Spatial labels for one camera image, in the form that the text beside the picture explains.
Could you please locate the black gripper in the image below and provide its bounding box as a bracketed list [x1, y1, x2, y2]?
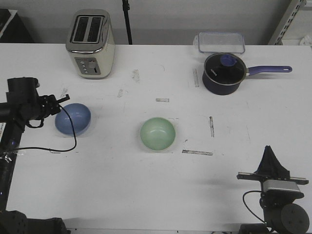
[29, 94, 70, 120]
[236, 145, 309, 207]

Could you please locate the blue bowl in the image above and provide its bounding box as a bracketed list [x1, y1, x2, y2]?
[55, 103, 91, 136]

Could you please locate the green bowl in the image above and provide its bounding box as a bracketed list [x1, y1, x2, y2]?
[140, 117, 176, 151]

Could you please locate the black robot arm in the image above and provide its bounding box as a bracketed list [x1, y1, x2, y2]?
[236, 146, 310, 234]
[0, 77, 70, 234]

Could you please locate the cream two-slot toaster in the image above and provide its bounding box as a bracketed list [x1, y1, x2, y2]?
[66, 9, 115, 79]

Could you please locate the dark blue saucepan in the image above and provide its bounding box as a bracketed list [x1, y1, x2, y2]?
[202, 53, 293, 96]

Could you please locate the black tripod pole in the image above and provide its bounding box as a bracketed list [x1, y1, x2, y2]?
[122, 0, 133, 45]

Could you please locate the glass lid with blue knob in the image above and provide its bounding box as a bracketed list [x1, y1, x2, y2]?
[204, 53, 246, 85]

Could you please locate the clear plastic food container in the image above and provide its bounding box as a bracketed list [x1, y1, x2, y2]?
[193, 32, 245, 54]

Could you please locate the grey metal shelf rack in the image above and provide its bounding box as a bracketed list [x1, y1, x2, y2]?
[268, 0, 312, 46]

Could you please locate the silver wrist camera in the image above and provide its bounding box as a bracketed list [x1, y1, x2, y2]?
[262, 179, 300, 193]

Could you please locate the black camera cable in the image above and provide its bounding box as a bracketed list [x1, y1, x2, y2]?
[242, 191, 269, 225]
[0, 104, 78, 156]

